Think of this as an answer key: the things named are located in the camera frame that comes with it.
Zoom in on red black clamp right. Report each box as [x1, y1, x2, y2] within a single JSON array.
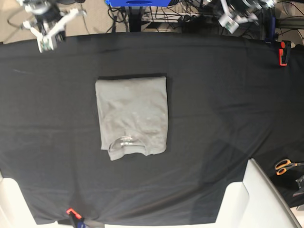
[[279, 40, 292, 66]]

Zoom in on white chair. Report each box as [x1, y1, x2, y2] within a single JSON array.
[[0, 177, 37, 228], [215, 159, 301, 228]]

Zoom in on black table cloth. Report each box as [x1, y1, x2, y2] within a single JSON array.
[[0, 32, 304, 226]]

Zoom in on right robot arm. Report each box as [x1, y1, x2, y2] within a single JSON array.
[[18, 0, 86, 53]]

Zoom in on blue plastic bin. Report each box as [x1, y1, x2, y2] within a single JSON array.
[[105, 0, 171, 7]]

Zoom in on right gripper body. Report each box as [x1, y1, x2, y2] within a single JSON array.
[[22, 6, 86, 53]]

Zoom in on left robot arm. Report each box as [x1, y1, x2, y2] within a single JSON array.
[[218, 0, 277, 34]]

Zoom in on red black clamp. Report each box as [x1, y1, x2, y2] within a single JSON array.
[[66, 208, 86, 228], [279, 40, 292, 66]]

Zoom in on orange handled scissors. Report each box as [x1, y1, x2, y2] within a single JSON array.
[[275, 159, 304, 176]]

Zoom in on black stand post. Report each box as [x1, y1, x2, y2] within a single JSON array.
[[128, 6, 143, 32]]

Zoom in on white chair left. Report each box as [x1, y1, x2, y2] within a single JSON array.
[[0, 177, 37, 228]]

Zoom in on white chair right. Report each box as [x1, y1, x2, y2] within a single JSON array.
[[215, 159, 301, 228]]

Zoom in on black metal tool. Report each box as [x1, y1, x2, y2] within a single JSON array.
[[293, 176, 304, 197]]

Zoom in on grey T-shirt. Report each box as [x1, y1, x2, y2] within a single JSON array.
[[95, 76, 169, 161]]

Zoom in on red black clamp bottom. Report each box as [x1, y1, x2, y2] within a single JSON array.
[[66, 208, 86, 228]]

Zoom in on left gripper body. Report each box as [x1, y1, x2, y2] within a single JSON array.
[[218, 0, 259, 33]]

